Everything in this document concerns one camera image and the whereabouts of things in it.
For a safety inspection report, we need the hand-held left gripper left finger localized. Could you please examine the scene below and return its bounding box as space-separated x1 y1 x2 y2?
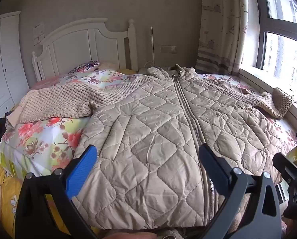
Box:
15 145 98 239

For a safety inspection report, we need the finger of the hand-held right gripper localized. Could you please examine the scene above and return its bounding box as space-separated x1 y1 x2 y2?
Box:
273 152 297 218

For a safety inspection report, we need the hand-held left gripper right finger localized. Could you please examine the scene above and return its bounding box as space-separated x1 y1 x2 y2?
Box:
199 145 281 239

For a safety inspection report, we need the beige quilted jacket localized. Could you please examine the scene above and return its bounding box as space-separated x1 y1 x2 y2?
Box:
19 65 297 232

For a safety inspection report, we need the floral quilt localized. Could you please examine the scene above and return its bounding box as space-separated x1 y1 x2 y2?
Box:
0 70 297 180

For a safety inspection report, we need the beige window sill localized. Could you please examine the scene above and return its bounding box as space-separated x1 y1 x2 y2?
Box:
238 67 297 130

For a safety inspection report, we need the yellow bed sheet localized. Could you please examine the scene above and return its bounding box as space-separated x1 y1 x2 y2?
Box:
0 152 72 239

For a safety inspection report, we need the purple patterned pillow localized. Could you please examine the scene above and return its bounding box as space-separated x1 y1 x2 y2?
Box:
67 60 100 74

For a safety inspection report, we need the dark framed window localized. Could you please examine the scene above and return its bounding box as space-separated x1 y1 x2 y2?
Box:
253 0 297 100

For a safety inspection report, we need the white bed headboard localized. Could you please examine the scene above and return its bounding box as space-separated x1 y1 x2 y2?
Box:
31 18 139 82

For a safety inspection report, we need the white wardrobe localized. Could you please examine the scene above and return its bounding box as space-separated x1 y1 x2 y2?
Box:
0 11 30 130

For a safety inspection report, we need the printed beige curtain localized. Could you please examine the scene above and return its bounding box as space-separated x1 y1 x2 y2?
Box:
195 0 250 75

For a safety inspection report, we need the thin white pole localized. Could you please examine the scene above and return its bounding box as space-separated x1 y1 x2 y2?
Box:
150 26 156 68

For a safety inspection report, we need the white charger cable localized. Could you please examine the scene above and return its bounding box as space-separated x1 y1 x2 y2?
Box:
138 61 154 74

